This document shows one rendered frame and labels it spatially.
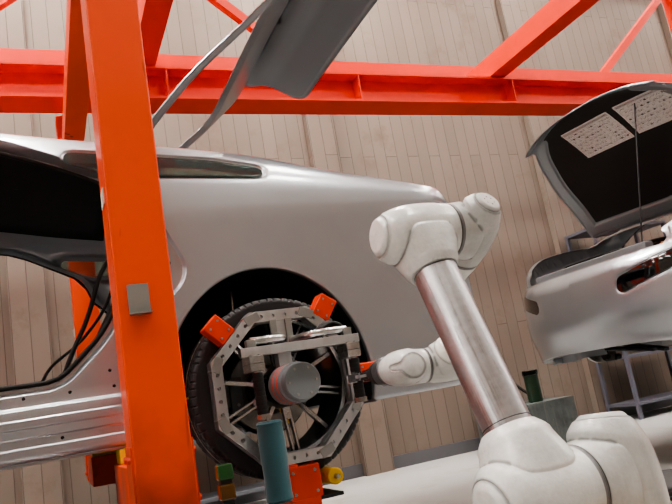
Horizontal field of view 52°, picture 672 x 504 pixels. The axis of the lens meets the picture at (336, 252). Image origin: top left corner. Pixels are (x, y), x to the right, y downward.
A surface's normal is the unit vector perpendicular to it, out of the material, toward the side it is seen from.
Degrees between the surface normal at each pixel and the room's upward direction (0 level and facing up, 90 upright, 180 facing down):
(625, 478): 84
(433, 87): 90
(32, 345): 90
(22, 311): 90
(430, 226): 73
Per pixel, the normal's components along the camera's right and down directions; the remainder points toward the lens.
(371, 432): 0.38, -0.25
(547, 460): 0.25, -0.64
